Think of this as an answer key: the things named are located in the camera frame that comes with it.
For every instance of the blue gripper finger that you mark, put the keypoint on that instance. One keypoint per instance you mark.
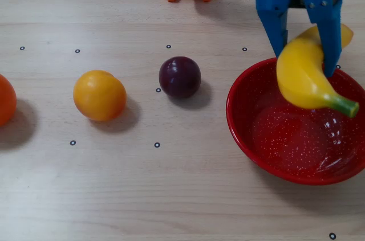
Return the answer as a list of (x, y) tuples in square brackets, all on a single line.
[(330, 30), (275, 30)]

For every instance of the yellow plastic banana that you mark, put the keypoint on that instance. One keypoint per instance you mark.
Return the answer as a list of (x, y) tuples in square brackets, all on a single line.
[(299, 75)]

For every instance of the red speckled enamel bowl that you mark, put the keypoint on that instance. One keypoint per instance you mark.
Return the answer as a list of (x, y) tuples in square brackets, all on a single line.
[(285, 144)]

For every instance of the dark purple plum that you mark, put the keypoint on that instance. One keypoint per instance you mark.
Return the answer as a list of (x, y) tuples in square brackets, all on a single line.
[(179, 77)]

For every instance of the yellow-orange round fruit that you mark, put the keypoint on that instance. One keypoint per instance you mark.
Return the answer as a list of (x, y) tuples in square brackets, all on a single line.
[(99, 95)]

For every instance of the orange citrus fruit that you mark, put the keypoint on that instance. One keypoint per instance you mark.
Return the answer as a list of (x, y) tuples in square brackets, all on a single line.
[(6, 100)]

